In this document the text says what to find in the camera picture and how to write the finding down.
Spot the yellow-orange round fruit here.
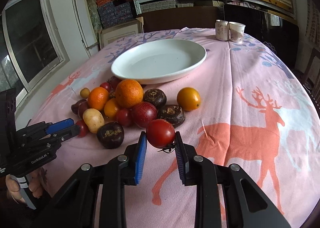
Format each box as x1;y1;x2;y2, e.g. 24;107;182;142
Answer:
176;87;201;111

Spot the white oval plate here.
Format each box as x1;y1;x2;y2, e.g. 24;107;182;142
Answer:
111;39;207;85

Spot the window with grey frame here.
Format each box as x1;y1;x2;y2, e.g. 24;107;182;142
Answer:
1;0;69;98

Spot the large orange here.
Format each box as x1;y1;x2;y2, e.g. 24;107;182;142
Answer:
116;79;144;109

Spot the small orange fruit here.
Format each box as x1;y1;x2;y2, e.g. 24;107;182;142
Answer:
104;98;121;119

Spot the left hand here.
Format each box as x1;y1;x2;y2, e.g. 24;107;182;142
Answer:
5;168;43;205

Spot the dark red plum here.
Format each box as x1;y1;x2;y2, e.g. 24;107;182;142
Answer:
131;102;157;129

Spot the small yellow longan fruit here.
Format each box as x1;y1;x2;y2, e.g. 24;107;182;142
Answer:
80;88;91;99

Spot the dark water chestnut front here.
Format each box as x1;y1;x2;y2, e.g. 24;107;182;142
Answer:
157;105;185;128

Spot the dark water chestnut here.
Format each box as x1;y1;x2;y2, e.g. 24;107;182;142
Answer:
157;105;185;128
143;89;167;109
97;122;124;149

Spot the pale yellow potato-like fruit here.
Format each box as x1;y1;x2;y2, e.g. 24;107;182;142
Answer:
82;108;105;134

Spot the framed picture leaning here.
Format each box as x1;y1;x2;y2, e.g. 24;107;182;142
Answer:
98;17;144;49

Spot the small mandarin orange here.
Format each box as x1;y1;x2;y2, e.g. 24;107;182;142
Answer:
87;87;109;111

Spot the white paper cup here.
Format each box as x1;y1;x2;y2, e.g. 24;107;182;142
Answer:
229;22;245;43

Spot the red cherry tomato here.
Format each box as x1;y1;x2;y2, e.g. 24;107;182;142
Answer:
100;82;112;92

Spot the pink drink can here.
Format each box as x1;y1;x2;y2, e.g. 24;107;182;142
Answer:
215;20;229;41

